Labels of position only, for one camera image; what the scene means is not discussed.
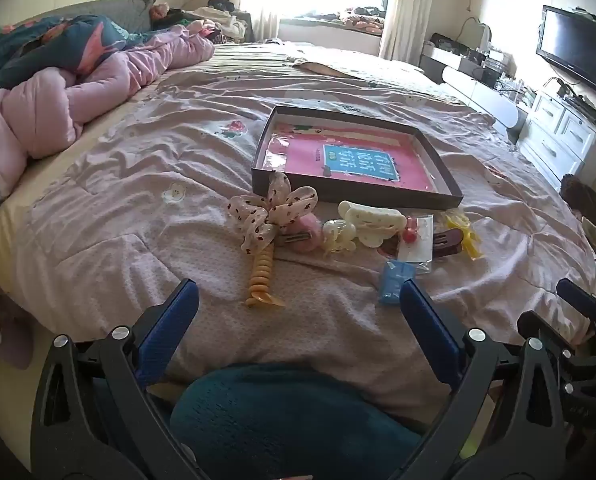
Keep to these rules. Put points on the yellow hair rings packet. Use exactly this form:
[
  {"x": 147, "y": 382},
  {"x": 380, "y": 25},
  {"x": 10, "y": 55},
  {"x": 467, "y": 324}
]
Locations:
[{"x": 460, "y": 230}]

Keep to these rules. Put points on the heart-shaped mirror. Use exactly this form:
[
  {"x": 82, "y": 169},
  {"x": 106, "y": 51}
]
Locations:
[{"x": 478, "y": 35}]

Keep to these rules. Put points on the cream scalloped hair claw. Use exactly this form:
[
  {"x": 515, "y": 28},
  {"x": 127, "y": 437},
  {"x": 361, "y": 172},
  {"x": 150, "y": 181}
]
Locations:
[{"x": 373, "y": 220}]

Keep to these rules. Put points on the polka-dot bow hair clip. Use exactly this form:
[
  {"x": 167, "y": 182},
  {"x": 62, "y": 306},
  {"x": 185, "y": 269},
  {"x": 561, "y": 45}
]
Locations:
[{"x": 278, "y": 210}]

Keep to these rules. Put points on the pink pompom hair clip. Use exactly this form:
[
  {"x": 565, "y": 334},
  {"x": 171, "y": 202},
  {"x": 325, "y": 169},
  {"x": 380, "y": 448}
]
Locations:
[{"x": 308, "y": 240}]

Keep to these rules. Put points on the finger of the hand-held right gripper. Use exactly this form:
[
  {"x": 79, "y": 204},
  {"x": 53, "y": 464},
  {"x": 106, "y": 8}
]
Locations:
[
  {"x": 575, "y": 294},
  {"x": 533, "y": 322}
]

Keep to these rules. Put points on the dark cardboard box pink lining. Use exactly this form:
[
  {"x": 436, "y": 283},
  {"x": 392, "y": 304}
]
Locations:
[{"x": 358, "y": 160}]

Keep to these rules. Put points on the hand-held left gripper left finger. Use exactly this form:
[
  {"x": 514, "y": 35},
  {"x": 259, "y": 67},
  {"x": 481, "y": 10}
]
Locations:
[{"x": 170, "y": 325}]

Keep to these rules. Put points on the grey pillow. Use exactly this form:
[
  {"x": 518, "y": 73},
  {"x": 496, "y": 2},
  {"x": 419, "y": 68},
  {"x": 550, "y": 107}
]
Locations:
[{"x": 123, "y": 10}]

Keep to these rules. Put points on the black and white desk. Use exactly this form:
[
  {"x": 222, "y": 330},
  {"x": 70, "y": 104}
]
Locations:
[{"x": 448, "y": 52}]

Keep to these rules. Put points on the pearl white hair claw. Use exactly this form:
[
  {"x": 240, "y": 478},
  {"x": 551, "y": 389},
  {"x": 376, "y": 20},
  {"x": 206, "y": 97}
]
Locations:
[{"x": 338, "y": 237}]

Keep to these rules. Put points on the pink floral quilt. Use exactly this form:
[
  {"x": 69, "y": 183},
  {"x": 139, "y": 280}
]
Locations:
[{"x": 43, "y": 110}]

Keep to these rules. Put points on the beige folded blanket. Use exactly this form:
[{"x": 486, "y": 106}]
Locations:
[{"x": 368, "y": 72}]

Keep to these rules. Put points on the black flat television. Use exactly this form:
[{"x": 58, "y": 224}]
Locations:
[{"x": 575, "y": 47}]

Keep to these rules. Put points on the brown hair clip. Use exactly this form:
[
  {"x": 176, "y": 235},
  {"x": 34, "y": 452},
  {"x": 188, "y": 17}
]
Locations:
[{"x": 448, "y": 245}]

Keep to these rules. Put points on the person's teal trouser leg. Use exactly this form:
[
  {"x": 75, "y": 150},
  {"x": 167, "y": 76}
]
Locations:
[{"x": 288, "y": 425}]

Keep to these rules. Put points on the brown plush toy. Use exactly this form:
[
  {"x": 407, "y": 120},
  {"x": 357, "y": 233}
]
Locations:
[{"x": 583, "y": 197}]

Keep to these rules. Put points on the cream curtain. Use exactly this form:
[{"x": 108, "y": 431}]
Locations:
[{"x": 403, "y": 10}]

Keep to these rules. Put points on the clothes on window sill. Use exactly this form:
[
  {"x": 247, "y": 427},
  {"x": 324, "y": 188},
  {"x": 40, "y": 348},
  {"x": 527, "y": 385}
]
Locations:
[{"x": 360, "y": 17}]

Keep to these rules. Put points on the pile of clothes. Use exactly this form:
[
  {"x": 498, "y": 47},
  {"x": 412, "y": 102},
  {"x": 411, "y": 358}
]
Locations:
[{"x": 218, "y": 22}]

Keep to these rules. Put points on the blue packet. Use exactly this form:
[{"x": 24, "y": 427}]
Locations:
[{"x": 393, "y": 280}]

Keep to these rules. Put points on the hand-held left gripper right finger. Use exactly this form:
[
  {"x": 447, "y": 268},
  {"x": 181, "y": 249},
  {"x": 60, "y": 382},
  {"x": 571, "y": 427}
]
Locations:
[{"x": 428, "y": 325}]

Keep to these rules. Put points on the white drawer dresser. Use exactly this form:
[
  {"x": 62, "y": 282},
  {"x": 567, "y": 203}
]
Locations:
[{"x": 558, "y": 135}]

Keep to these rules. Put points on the clear cosmetics organizer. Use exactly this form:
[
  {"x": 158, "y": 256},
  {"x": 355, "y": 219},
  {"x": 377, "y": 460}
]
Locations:
[{"x": 515, "y": 90}]

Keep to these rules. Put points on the white rounded dressing table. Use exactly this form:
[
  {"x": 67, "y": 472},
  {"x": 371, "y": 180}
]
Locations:
[{"x": 483, "y": 97}]

